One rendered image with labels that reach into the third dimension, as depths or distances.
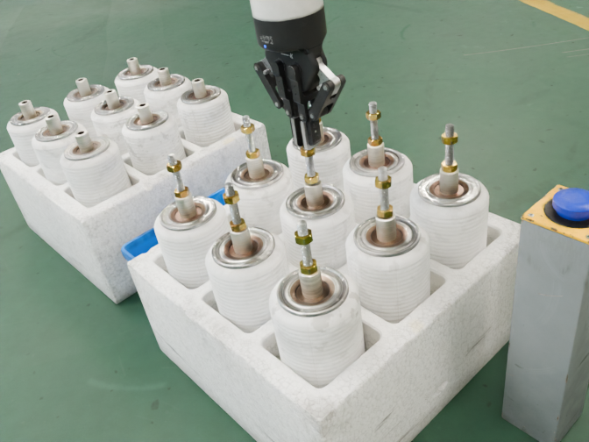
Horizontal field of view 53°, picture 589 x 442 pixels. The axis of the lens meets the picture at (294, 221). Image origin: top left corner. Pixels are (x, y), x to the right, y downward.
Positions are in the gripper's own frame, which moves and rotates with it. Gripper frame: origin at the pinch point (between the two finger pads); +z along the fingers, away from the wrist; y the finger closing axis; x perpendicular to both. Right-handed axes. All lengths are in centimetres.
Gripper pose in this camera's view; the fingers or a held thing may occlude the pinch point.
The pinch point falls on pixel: (305, 131)
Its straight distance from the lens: 70.2
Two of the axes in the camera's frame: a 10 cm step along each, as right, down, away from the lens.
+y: 6.7, 3.5, -6.6
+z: 1.4, 8.1, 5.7
